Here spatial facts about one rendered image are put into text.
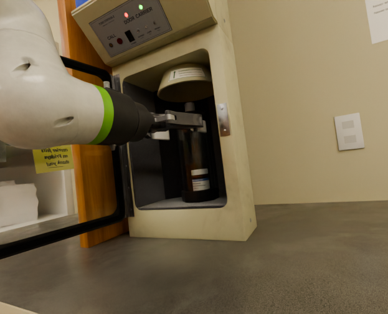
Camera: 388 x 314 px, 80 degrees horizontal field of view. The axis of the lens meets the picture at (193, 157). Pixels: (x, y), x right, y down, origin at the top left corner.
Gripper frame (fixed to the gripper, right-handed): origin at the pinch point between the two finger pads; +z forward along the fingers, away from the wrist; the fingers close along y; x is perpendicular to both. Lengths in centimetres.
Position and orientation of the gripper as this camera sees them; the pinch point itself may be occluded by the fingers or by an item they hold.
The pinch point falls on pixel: (182, 130)
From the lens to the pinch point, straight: 59.3
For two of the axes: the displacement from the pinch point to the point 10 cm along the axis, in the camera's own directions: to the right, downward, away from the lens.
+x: 1.2, 9.9, -0.5
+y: -8.6, 1.3, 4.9
